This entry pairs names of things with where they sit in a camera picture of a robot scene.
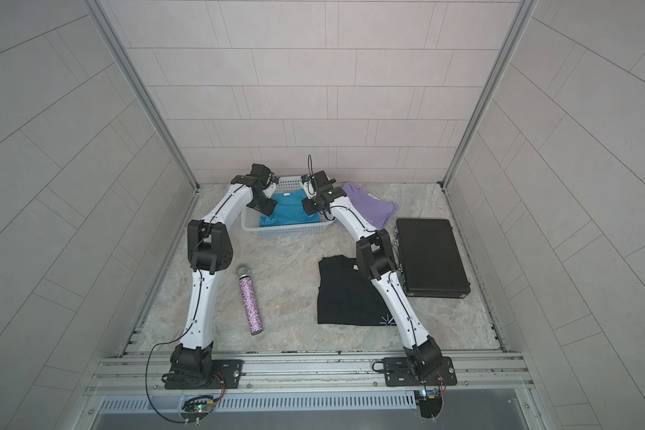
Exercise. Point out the purple Persist t-shirt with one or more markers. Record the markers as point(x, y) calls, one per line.
point(375, 211)

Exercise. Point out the purple glitter microphone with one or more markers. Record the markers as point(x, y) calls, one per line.
point(246, 286)

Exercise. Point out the teal t-shirt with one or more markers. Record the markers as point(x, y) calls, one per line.
point(288, 211)

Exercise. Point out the right circuit board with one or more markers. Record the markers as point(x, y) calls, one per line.
point(429, 403)

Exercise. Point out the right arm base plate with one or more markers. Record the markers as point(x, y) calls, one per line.
point(397, 373)

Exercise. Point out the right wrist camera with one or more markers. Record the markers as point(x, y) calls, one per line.
point(309, 185)

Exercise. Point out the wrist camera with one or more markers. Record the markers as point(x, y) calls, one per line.
point(309, 185)
point(271, 185)

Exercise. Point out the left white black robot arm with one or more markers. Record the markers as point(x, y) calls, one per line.
point(210, 253)

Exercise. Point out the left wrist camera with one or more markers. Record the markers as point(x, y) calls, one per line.
point(271, 185)

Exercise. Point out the white plastic laundry basket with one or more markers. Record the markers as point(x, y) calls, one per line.
point(250, 219)

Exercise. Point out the black hard case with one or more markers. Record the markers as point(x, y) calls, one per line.
point(430, 259)

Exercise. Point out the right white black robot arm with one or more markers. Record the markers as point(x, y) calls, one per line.
point(376, 262)

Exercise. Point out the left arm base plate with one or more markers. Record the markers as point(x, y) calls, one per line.
point(228, 372)

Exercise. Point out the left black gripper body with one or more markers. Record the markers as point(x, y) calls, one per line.
point(265, 202)

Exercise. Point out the left circuit board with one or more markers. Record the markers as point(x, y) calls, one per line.
point(200, 405)

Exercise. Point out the aluminium frame rail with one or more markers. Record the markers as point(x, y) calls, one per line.
point(310, 372)

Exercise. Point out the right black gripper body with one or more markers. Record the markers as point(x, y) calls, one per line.
point(316, 201)

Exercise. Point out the black t-shirt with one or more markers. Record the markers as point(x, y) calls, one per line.
point(345, 297)

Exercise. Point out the circuit board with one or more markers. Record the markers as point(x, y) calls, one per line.
point(200, 405)
point(429, 403)

